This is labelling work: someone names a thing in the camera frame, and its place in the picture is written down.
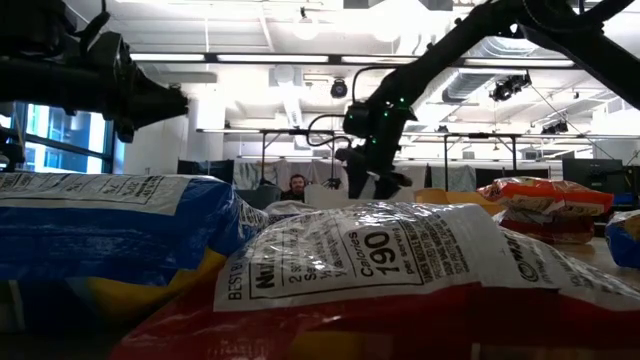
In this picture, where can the round white ceiling lamp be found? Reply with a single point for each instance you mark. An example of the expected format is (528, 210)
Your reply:
(305, 27)

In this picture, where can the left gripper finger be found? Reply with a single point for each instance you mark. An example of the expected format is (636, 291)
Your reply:
(160, 102)

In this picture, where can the person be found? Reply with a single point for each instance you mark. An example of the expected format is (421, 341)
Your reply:
(297, 186)

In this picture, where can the silver ventilation duct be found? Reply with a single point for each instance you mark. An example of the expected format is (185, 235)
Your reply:
(465, 85)

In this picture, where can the yellow plastic bin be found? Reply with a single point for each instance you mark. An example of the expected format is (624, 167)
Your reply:
(450, 197)

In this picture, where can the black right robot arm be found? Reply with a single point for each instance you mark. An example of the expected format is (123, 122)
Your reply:
(450, 50)

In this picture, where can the white plastic bin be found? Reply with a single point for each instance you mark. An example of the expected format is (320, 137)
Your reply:
(320, 197)

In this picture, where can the long ceiling light strip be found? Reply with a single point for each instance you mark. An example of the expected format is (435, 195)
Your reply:
(270, 58)

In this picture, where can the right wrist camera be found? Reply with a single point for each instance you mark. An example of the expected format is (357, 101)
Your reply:
(356, 122)

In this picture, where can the large glass window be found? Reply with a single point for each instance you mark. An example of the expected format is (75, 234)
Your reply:
(65, 140)

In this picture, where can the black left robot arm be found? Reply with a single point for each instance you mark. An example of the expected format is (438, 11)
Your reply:
(25, 20)

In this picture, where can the red Maruchan noodle pack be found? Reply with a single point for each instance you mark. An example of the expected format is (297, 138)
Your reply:
(350, 260)
(545, 227)

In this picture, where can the black metal stand frame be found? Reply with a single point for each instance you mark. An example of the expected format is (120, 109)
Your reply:
(290, 131)
(480, 135)

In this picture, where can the orange Maruchan noodle pack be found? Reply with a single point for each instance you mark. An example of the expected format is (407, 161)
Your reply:
(545, 192)

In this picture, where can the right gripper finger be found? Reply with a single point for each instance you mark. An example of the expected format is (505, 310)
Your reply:
(392, 185)
(356, 175)

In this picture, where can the black computer monitor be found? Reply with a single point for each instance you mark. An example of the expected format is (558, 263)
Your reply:
(592, 172)
(205, 170)

